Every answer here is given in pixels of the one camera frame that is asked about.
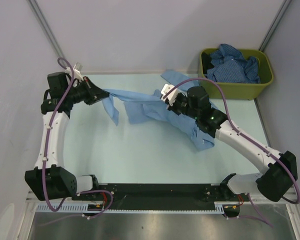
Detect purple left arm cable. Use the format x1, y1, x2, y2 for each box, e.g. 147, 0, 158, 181
37, 57, 114, 227

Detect light blue long sleeve shirt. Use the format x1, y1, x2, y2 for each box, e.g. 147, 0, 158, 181
101, 69, 220, 153

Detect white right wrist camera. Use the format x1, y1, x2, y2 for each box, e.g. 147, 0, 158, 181
160, 84, 180, 106

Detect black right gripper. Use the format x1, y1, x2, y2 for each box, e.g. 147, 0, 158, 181
165, 92, 200, 120

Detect aluminium frame post right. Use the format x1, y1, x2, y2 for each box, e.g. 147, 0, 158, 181
258, 0, 293, 52

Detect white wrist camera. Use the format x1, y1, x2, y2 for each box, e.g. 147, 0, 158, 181
64, 62, 83, 81
160, 84, 180, 106

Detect blue checkered shirt in bin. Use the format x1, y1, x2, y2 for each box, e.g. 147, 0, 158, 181
205, 43, 261, 84

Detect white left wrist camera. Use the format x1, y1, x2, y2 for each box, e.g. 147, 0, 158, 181
64, 62, 83, 81

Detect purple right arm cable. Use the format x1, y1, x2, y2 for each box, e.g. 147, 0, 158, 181
164, 77, 300, 228

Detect white slotted cable duct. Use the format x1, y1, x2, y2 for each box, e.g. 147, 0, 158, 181
36, 202, 226, 215

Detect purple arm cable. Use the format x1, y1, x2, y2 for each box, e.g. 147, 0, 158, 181
164, 77, 300, 228
37, 57, 114, 227

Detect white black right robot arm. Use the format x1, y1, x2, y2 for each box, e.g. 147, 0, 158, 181
161, 84, 298, 202

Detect aluminium front rail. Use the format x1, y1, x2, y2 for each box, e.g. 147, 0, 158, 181
26, 183, 297, 204

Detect aluminium frame post left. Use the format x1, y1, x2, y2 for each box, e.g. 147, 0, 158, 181
26, 0, 65, 58

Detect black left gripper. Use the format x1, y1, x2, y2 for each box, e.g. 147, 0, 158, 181
64, 76, 110, 106

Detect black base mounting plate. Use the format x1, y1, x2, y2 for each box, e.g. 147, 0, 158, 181
74, 183, 249, 214

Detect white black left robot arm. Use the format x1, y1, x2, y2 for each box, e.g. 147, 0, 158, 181
24, 72, 110, 201

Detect aluminium frame post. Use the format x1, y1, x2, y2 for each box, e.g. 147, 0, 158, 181
26, 0, 65, 58
258, 0, 293, 52

